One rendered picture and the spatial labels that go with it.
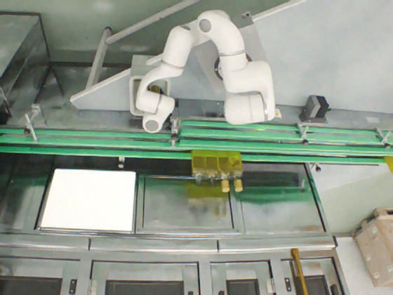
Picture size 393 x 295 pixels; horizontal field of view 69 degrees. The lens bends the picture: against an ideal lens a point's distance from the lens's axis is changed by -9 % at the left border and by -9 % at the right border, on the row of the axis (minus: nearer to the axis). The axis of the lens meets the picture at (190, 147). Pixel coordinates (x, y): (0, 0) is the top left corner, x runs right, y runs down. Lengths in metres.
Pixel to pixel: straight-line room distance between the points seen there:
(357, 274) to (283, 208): 3.84
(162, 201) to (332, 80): 1.00
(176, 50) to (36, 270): 1.04
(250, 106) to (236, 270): 0.73
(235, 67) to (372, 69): 0.87
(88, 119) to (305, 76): 1.05
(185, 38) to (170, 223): 0.79
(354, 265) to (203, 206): 4.16
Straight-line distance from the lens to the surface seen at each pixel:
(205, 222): 1.43
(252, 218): 1.53
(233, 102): 1.02
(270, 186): 1.66
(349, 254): 5.43
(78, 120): 1.56
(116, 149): 1.53
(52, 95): 2.07
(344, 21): 1.45
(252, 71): 0.99
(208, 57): 1.25
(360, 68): 1.64
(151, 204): 1.45
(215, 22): 0.96
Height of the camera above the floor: 1.89
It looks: 40 degrees down
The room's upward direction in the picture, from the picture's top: 177 degrees clockwise
